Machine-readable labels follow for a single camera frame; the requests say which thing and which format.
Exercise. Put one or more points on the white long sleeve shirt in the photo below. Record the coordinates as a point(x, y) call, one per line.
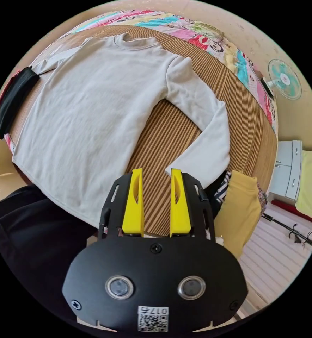
point(92, 105)

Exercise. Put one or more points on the white cupboard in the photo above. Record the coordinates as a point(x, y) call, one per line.
point(286, 169)

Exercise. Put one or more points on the black and red pile of clothes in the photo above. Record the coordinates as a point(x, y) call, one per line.
point(15, 97)

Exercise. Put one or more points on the person's body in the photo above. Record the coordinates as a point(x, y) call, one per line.
point(31, 237)

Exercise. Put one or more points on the pile of clothes with yellow garment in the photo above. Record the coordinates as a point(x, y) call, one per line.
point(237, 211)

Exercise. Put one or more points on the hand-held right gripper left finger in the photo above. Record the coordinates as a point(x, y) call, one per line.
point(133, 211)

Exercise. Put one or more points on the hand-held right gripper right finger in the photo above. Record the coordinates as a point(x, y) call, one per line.
point(179, 214)

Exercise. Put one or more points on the white and teal fan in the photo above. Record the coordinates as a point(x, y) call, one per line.
point(284, 78)

